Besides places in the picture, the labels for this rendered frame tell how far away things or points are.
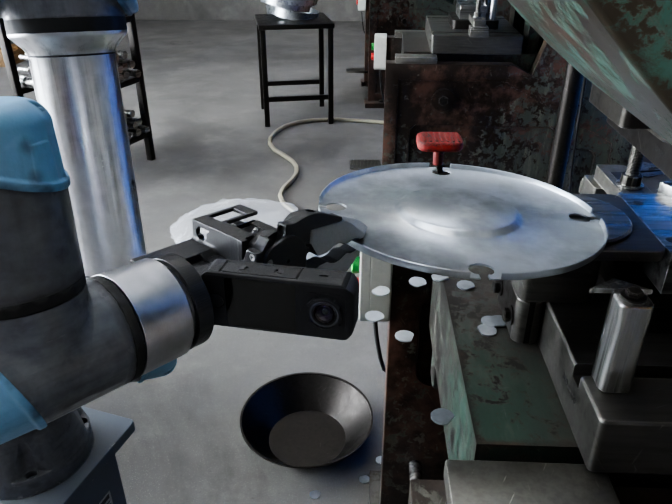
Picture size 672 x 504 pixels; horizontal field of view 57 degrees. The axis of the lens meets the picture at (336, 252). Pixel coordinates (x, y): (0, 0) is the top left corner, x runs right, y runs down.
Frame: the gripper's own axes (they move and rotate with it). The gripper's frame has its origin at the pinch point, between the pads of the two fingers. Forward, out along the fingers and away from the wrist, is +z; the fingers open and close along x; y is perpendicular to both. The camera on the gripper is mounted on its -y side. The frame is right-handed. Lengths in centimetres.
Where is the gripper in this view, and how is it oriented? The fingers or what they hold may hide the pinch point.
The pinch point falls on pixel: (362, 237)
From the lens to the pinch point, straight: 58.0
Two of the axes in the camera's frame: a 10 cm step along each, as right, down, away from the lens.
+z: 6.5, -2.9, 7.0
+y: -7.6, -3.1, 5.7
